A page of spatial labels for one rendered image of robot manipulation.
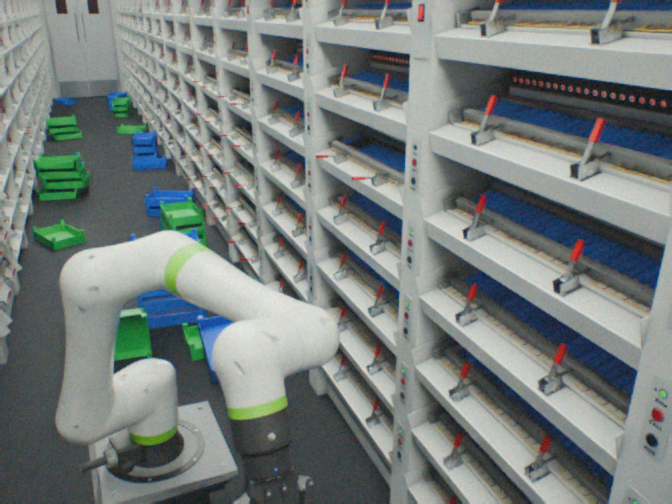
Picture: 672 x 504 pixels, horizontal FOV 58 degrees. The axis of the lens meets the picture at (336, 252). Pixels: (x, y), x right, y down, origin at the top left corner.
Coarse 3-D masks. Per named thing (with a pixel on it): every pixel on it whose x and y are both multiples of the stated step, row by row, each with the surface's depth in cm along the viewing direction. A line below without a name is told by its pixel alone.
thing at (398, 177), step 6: (336, 144) 190; (342, 144) 189; (342, 150) 187; (348, 150) 182; (354, 150) 181; (354, 156) 179; (360, 156) 175; (366, 156) 174; (366, 162) 172; (372, 162) 168; (378, 162) 167; (372, 168) 168; (378, 168) 165; (384, 168) 162; (390, 168) 161; (390, 174) 159; (396, 174) 156; (402, 174) 155; (390, 180) 157; (396, 180) 156; (402, 180) 153; (396, 186) 153
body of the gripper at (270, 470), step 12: (288, 444) 93; (252, 456) 90; (264, 456) 90; (276, 456) 90; (288, 456) 92; (252, 468) 90; (264, 468) 90; (276, 468) 90; (288, 468) 91; (252, 480) 91; (264, 480) 92; (276, 480) 92; (288, 480) 93; (252, 492) 91; (276, 492) 92
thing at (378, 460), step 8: (328, 384) 230; (328, 392) 231; (336, 392) 225; (336, 400) 224; (344, 408) 217; (344, 416) 218; (352, 416) 211; (352, 424) 211; (360, 432) 205; (360, 440) 206; (368, 440) 200; (368, 448) 200; (376, 456) 194; (376, 464) 195; (384, 464) 189; (384, 472) 190
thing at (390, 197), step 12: (336, 132) 196; (348, 132) 197; (360, 132) 199; (312, 144) 194; (324, 144) 196; (324, 168) 192; (336, 168) 181; (348, 168) 176; (360, 168) 173; (348, 180) 175; (360, 180) 165; (360, 192) 169; (372, 192) 160; (384, 192) 154; (396, 192) 152; (384, 204) 155; (396, 204) 147
